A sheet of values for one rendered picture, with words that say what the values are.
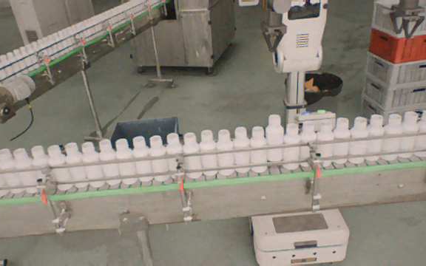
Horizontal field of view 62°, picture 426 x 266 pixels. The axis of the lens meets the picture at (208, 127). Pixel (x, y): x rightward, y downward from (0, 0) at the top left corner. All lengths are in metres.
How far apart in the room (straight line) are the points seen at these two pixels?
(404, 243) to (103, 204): 1.86
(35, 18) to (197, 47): 3.21
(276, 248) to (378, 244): 0.70
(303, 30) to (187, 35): 3.29
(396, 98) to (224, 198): 2.49
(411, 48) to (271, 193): 2.35
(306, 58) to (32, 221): 1.35
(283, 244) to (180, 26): 3.48
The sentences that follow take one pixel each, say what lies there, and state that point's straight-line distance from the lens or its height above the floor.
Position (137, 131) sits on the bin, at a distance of 1.87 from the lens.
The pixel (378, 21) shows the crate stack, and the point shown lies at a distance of 3.51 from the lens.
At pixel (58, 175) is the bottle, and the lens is 1.33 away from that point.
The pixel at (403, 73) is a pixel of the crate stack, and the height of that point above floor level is 0.57.
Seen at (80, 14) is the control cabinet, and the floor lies 0.49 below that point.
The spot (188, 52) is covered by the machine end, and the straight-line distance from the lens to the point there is 4.95.
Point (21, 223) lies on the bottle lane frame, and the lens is 1.50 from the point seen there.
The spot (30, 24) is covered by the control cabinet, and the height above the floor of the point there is 0.58.
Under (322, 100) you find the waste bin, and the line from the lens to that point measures 2.83.
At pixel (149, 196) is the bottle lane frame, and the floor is 0.96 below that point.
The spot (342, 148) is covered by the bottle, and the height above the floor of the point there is 1.07.
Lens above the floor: 1.77
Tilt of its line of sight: 29 degrees down
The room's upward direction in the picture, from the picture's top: 5 degrees counter-clockwise
